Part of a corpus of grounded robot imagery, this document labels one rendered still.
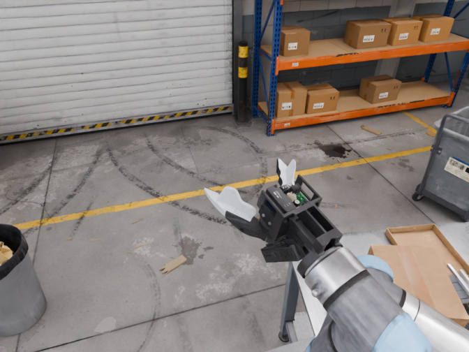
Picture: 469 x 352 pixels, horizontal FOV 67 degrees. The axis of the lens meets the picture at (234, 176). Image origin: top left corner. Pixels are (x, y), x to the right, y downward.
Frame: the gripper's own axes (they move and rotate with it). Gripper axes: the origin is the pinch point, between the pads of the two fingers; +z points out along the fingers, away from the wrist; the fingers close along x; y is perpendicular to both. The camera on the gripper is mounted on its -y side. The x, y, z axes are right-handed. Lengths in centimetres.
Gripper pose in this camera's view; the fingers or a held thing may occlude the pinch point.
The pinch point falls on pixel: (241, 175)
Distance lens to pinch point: 60.3
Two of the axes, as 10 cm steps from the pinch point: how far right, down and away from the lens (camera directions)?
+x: -8.4, 3.3, -4.3
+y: 1.2, -6.7, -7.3
